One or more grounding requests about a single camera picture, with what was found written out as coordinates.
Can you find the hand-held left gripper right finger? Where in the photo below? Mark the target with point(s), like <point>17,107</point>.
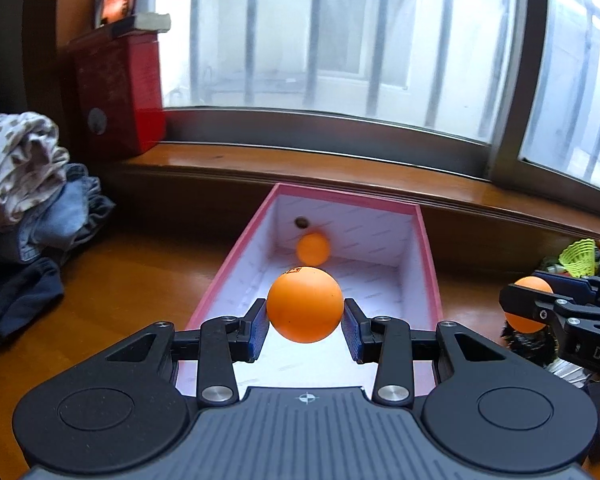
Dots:
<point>352,332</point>

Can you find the folded blue jeans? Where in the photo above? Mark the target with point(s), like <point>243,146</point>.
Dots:
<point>65,210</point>

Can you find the wooden window sill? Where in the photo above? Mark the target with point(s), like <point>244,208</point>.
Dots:
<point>330,170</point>

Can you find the grey window frame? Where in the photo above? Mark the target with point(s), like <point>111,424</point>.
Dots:
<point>330,125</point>

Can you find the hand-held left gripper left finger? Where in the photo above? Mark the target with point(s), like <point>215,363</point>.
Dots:
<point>260,332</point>

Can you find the black feather shuttlecock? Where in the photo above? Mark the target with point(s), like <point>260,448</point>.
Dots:
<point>527,347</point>

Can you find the red cardboard box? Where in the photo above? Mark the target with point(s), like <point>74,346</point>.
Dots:
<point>120,95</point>

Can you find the small dark round object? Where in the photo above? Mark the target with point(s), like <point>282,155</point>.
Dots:
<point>300,221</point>

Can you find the yellow plastic shuttlecock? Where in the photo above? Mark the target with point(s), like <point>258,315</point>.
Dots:
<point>577,257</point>

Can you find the pink cardboard box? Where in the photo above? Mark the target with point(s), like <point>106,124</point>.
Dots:
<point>380,290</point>

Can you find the white patterned folded cloth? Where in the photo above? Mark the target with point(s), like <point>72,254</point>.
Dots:
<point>15,165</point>

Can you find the grey book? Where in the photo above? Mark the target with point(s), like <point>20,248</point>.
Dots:
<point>147,22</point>

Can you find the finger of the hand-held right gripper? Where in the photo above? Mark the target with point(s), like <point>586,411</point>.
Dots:
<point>530,305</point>
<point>575,287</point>

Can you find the dark navy folded cloth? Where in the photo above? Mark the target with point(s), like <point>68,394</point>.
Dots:
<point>15,300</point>

